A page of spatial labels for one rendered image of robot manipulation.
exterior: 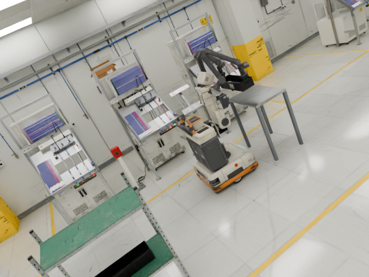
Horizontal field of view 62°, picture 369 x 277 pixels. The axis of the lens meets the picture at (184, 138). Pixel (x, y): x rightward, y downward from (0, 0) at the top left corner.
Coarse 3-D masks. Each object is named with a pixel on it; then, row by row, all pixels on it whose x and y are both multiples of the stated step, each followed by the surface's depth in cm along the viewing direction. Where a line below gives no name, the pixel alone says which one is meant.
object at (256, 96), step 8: (248, 88) 430; (256, 88) 415; (264, 88) 401; (272, 88) 388; (280, 88) 377; (240, 96) 416; (248, 96) 402; (256, 96) 389; (264, 96) 377; (272, 96) 367; (232, 104) 426; (248, 104) 377; (256, 104) 365; (288, 104) 377; (256, 112) 368; (264, 112) 446; (240, 120) 435; (240, 128) 441; (264, 128) 373; (296, 128) 389; (248, 144) 449; (272, 144) 383; (272, 152) 387
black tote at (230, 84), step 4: (228, 76) 411; (232, 76) 402; (236, 76) 392; (248, 76) 364; (228, 80) 412; (232, 80) 408; (236, 80) 398; (240, 80) 388; (248, 80) 358; (252, 80) 360; (228, 84) 384; (232, 84) 374; (236, 84) 364; (240, 84) 356; (244, 84) 358; (248, 84) 359; (252, 84) 361; (228, 88) 391; (232, 88) 381; (236, 88) 371; (240, 88) 361; (244, 88) 359
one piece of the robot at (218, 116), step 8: (200, 88) 365; (208, 88) 360; (200, 96) 373; (208, 96) 362; (216, 96) 372; (208, 104) 370; (216, 104) 376; (216, 112) 373; (216, 120) 382; (224, 120) 379; (224, 128) 382
